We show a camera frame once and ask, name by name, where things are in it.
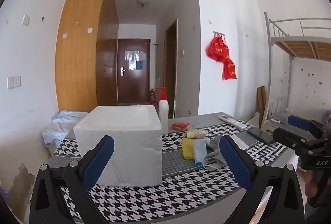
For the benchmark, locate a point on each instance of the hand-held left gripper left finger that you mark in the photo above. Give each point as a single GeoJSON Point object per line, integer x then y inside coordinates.
{"type": "Point", "coordinates": [99, 162]}

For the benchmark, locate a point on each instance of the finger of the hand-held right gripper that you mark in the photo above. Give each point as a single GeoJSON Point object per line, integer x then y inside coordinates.
{"type": "Point", "coordinates": [298, 121]}
{"type": "Point", "coordinates": [287, 137]}

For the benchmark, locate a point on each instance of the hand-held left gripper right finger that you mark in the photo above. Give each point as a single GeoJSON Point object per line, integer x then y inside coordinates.
{"type": "Point", "coordinates": [235, 162]}

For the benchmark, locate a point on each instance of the grey sock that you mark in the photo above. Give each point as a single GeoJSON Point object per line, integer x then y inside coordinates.
{"type": "Point", "coordinates": [216, 154]}

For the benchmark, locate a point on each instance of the white foam box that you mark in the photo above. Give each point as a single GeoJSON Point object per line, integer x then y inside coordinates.
{"type": "Point", "coordinates": [129, 146]}

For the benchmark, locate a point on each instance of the blue face mask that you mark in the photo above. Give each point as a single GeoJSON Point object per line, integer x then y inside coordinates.
{"type": "Point", "coordinates": [199, 151]}

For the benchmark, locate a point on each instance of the yellow foam fruit net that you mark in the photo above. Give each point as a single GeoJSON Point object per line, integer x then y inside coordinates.
{"type": "Point", "coordinates": [189, 149]}

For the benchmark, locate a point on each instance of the clear plastic bag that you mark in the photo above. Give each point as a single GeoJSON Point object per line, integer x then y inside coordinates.
{"type": "Point", "coordinates": [196, 133]}

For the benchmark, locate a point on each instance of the person's right hand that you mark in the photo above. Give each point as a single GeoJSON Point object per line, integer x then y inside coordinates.
{"type": "Point", "coordinates": [311, 182]}

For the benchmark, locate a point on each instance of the black smartphone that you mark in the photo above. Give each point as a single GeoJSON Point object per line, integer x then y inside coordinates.
{"type": "Point", "coordinates": [261, 135]}

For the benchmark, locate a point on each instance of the white remote control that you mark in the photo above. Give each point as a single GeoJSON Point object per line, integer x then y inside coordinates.
{"type": "Point", "coordinates": [232, 121]}

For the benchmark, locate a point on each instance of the wooden boards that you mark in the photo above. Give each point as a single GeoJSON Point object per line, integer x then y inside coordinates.
{"type": "Point", "coordinates": [261, 102]}

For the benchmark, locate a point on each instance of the light blue cloth pile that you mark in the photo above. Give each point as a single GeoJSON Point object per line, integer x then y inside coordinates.
{"type": "Point", "coordinates": [60, 125]}

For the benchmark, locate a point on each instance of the red snack packet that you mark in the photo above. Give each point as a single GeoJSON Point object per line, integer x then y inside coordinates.
{"type": "Point", "coordinates": [180, 126]}

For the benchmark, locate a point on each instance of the houndstooth tablecloth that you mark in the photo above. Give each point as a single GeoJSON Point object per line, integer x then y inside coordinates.
{"type": "Point", "coordinates": [160, 203]}

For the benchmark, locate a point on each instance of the metal bunk bed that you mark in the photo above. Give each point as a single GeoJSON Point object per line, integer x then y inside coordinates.
{"type": "Point", "coordinates": [297, 45]}

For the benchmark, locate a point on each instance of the white bottle with red pump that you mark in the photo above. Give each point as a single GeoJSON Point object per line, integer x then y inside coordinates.
{"type": "Point", "coordinates": [163, 115]}

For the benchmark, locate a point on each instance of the red fire extinguisher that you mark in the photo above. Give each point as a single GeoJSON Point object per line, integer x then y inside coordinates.
{"type": "Point", "coordinates": [153, 97]}

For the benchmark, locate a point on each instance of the dark brown entrance door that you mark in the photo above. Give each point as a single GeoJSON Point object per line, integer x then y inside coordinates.
{"type": "Point", "coordinates": [133, 84]}

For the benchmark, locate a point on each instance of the red cloth bag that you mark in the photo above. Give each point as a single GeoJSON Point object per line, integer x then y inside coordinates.
{"type": "Point", "coordinates": [217, 49]}
{"type": "Point", "coordinates": [229, 70]}

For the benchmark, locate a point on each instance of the wooden wardrobe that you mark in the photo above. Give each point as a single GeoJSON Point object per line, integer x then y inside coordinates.
{"type": "Point", "coordinates": [77, 58]}

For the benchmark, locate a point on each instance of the door notice papers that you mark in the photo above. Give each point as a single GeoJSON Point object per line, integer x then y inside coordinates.
{"type": "Point", "coordinates": [133, 58]}

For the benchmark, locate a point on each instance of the round ceiling lamp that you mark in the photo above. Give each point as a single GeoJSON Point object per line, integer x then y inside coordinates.
{"type": "Point", "coordinates": [143, 0]}

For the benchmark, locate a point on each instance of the brown side door frame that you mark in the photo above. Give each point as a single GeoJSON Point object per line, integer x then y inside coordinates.
{"type": "Point", "coordinates": [170, 71]}

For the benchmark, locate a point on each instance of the double white wall switch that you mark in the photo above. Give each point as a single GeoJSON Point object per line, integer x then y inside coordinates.
{"type": "Point", "coordinates": [13, 82]}

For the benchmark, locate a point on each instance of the metal wall hook rack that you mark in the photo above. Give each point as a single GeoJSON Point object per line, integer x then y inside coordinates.
{"type": "Point", "coordinates": [219, 32]}

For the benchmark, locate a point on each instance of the white wall plate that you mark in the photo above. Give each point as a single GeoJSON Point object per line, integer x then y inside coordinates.
{"type": "Point", "coordinates": [25, 20]}

